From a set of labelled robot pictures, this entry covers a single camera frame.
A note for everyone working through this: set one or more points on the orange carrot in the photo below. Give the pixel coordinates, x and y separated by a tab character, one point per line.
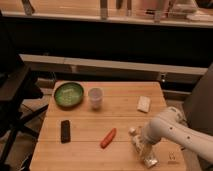
108	138

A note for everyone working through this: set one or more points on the clear plastic cup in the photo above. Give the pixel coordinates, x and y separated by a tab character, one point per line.
95	97

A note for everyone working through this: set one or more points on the long grey rail shelf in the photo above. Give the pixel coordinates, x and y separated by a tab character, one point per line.
127	70

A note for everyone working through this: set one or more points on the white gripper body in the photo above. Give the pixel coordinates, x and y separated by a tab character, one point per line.
143	148

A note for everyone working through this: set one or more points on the white sponge block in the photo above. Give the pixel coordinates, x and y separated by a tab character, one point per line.
144	104

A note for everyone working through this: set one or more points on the black remote control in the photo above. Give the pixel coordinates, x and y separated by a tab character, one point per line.
65	131

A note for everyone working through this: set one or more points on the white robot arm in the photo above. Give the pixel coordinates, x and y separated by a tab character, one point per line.
167	124

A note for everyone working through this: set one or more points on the black stand left side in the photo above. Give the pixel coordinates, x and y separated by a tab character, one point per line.
17	83

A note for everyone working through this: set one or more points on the green ceramic bowl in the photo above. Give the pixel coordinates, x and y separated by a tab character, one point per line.
68	94

